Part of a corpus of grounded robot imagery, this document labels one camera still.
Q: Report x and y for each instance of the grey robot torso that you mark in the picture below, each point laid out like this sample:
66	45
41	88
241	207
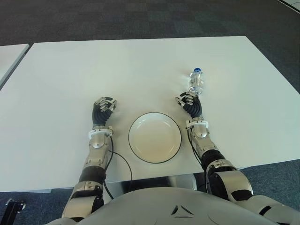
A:
178	206

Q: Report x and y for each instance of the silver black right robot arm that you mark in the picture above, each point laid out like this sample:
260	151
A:
222	168

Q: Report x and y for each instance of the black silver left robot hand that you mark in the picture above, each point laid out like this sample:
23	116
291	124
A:
99	116

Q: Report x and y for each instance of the black wheeled stand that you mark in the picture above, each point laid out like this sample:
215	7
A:
11	208

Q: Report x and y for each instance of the white plate with black rim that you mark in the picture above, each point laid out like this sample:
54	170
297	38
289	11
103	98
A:
154	138

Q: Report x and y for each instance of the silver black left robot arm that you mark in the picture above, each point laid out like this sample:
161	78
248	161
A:
96	145

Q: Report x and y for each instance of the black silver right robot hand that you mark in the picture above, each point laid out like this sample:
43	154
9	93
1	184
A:
193	109

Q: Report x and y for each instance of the clear blue-capped water bottle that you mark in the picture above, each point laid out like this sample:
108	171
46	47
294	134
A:
196	80

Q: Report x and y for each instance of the neighbouring white table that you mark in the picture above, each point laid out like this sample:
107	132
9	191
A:
9	56

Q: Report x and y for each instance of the black table leg frame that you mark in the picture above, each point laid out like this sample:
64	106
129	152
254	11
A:
200	181

